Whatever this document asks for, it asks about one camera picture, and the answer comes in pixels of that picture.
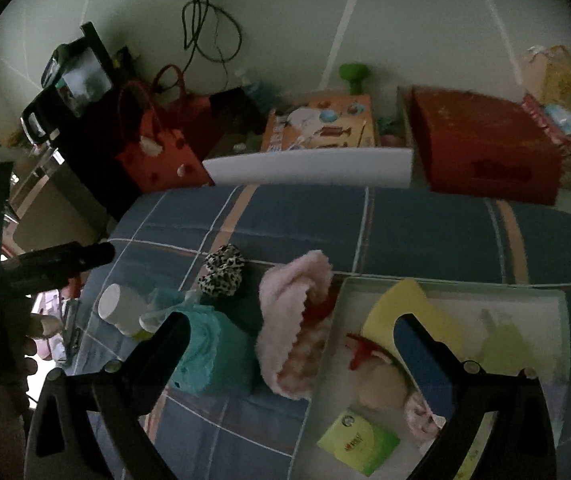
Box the yellow sponge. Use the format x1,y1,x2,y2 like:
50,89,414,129
360,277,466,367

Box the red patterned basket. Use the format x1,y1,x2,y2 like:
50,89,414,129
520,94,571,188

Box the green tissue pack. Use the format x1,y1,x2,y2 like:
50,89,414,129
316,409,401,478

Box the yellow gift bag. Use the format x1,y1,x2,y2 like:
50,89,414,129
522,44,571,121

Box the white foam board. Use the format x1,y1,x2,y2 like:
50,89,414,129
202,147,414,191

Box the light green cloth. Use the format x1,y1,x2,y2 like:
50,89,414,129
478,309,533,378

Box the leopard print scrunchie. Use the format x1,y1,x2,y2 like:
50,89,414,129
198,243,247,299

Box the orange toy box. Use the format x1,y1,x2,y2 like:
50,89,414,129
260,93,377,153

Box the white plastic bottle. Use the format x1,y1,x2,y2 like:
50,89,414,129
98,283,150,337

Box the green plastic toy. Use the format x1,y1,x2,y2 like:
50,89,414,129
338,62,367,96

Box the red and white hair tie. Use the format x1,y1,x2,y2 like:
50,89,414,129
344,332,392,372

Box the white storage tray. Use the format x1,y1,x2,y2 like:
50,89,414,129
289,277,571,480

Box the red cardboard box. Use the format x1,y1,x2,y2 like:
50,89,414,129
409,86,565,207

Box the pink fluffy cloth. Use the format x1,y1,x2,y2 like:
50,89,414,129
257,249,337,402

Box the black coffee machine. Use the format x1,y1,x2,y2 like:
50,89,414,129
20,21,116,147

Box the pale blue plastic bag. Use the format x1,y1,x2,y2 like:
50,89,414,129
146,287,199,322

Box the blue plaid bedsheet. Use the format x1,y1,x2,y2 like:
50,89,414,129
63,185,571,480

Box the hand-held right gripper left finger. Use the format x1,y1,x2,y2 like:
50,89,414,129
24,310,192,480

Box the teal towel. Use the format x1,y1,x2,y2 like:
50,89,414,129
150,305,262,397

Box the red tote bag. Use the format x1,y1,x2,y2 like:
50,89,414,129
114,64,216,195

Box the wooden side cabinet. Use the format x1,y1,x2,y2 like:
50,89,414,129
4,145,116,253

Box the pink plush toy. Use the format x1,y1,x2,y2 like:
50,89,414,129
358,360,447,450

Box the black hanging cables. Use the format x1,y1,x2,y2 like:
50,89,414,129
180,0,244,67

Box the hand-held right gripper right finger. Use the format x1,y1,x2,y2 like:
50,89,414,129
393,312,560,480

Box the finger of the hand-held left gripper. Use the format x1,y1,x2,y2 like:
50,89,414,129
0,240,116,292

